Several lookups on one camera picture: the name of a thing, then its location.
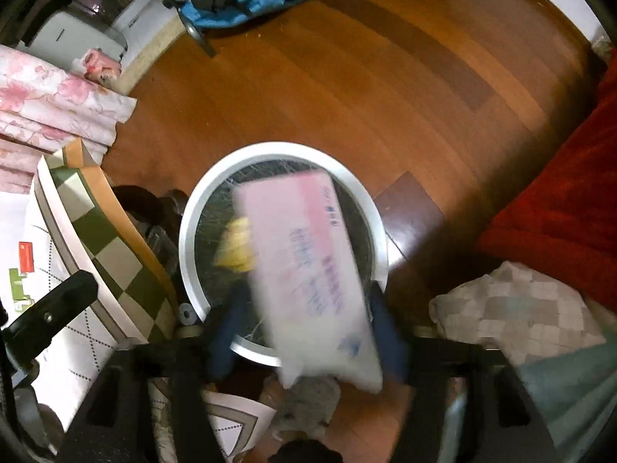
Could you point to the black clothes rack frame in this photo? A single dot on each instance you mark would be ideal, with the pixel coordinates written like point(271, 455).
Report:
point(191, 28)

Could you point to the white patterned tablecloth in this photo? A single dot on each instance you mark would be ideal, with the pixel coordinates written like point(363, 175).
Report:
point(154, 382)

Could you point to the yellow snack bag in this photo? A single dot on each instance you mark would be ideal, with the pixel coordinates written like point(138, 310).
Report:
point(235, 249)

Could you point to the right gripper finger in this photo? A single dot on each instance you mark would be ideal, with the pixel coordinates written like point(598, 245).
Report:
point(115, 422)
point(468, 403)

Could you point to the red small box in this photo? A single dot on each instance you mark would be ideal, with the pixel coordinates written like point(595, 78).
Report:
point(26, 257)

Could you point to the pink white tissue pack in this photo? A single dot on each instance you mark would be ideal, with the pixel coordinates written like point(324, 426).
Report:
point(305, 283)

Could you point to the red blanket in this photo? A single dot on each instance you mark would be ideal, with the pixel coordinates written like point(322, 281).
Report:
point(563, 224)

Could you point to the light blue duvet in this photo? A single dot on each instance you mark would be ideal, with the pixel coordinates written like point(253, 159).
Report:
point(576, 395)

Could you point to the green paper card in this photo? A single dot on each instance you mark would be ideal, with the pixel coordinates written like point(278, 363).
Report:
point(21, 300)

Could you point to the pink floral curtain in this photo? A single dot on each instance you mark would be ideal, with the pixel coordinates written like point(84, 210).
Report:
point(44, 108)

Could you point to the white air purifier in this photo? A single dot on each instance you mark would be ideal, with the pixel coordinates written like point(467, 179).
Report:
point(67, 35)

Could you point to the checked grey cushion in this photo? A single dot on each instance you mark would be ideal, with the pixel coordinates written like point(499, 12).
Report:
point(529, 315)

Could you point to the grey slipper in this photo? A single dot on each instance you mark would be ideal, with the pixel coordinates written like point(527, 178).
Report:
point(307, 409)

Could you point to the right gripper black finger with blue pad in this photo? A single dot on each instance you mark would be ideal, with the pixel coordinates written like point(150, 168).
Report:
point(34, 330)

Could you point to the white round trash bin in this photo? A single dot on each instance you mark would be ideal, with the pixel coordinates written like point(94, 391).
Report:
point(210, 209)

